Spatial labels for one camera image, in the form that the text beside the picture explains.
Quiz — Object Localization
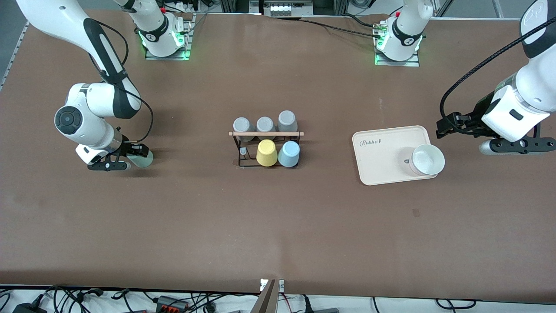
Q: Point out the black cable loop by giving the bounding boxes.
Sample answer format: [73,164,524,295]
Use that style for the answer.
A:
[436,298,477,310]

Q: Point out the beige tray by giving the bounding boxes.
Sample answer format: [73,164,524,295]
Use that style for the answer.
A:
[352,125,439,186]

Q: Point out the grey camera mount wedge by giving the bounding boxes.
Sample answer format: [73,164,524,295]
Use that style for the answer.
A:
[251,279,278,313]

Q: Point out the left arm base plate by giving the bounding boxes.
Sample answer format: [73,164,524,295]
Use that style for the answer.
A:
[374,17,420,67]

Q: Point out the light blue cup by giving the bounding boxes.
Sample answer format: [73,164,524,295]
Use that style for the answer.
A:
[278,140,301,168]

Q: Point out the yellow cup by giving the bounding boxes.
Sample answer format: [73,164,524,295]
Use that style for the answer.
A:
[257,139,279,167]

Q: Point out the black box orange connectors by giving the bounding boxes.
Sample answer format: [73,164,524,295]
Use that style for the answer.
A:
[156,295,190,313]

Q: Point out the small white bracket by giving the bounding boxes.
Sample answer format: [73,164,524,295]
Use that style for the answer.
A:
[260,278,285,293]

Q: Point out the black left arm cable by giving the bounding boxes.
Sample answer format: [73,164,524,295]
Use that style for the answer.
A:
[440,17,556,135]

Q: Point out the black power adapter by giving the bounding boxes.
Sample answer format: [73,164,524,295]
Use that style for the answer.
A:
[12,302,47,313]

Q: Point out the grey cup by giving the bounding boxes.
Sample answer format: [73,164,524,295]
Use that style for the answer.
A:
[256,117,277,140]
[233,117,256,142]
[277,110,299,133]

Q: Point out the short black table cable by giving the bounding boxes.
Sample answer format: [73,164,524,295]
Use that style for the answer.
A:
[343,14,381,29]

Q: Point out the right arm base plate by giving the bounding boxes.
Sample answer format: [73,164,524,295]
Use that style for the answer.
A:
[145,13,194,60]

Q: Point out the long black table cable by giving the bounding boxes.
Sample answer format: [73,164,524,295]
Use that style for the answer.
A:
[298,18,383,37]

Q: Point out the black wire cup rack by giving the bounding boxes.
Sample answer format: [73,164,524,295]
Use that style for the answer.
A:
[228,130,304,169]

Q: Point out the pale green cup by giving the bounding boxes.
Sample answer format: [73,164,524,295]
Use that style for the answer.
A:
[129,150,154,169]

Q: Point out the white bowl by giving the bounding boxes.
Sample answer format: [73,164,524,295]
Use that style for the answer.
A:
[399,143,446,177]

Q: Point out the black cable tangle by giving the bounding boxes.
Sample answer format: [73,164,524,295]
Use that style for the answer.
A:
[0,285,105,313]

